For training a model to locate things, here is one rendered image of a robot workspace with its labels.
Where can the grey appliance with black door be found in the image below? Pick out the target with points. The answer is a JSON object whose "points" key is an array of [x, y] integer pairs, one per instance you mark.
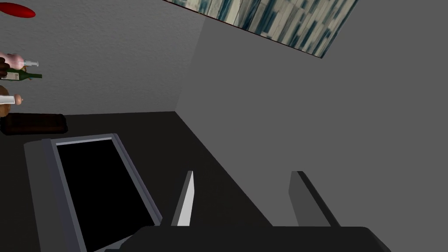
{"points": [[94, 196]]}

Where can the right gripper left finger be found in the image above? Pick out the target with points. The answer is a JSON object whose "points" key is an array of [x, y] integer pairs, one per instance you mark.
{"points": [[185, 206]]}

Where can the green wine bottle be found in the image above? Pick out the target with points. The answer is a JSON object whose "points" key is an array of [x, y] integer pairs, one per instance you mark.
{"points": [[21, 75]]}

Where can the red oval plate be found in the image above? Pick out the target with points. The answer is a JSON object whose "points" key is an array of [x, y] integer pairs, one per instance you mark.
{"points": [[17, 10]]}

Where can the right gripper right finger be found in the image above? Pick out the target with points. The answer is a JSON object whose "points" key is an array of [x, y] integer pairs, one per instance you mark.
{"points": [[306, 206]]}

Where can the pink bottle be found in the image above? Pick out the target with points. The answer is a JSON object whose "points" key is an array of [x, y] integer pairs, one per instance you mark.
{"points": [[15, 62]]}

